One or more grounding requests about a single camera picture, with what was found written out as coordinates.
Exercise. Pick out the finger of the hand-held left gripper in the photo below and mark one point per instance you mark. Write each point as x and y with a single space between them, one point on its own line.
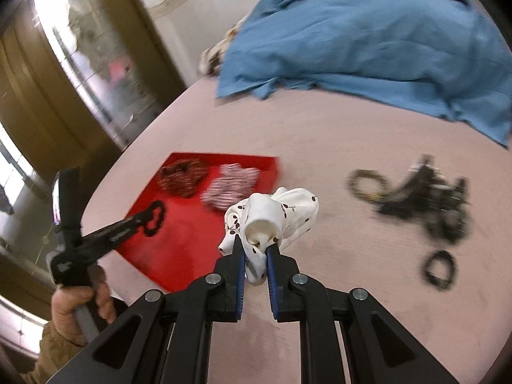
154 218

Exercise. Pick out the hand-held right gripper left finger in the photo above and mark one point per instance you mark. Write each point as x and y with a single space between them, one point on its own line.
241 264

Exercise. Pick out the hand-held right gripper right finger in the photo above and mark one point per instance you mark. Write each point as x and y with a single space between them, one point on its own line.
271 280

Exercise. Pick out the red tray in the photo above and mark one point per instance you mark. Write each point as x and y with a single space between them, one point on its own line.
180 244

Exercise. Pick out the white cherry print scrunchie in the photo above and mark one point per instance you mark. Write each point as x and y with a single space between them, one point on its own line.
260 216

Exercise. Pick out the person's left forearm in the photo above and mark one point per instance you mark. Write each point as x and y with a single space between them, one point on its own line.
56 358

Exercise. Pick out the person's left hand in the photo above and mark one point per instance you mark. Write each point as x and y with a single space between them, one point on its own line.
66 312

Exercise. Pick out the dark red polka dot scrunchie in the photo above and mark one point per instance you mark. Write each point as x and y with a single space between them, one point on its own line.
168 182

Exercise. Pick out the red plaid scrunchie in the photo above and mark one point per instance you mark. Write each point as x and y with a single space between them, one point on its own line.
236 176

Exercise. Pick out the pink quilted table cover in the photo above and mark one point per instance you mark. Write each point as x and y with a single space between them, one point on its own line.
320 148

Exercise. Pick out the wooden door with leaded glass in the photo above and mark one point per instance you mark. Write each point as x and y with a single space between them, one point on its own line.
40 100

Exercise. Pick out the floral cloth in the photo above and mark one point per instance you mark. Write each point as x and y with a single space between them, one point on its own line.
212 56

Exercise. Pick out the pile of dark hair accessories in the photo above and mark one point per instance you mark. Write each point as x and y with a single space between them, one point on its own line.
424 200

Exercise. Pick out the blue cloth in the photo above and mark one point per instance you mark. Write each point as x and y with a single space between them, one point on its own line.
360 40

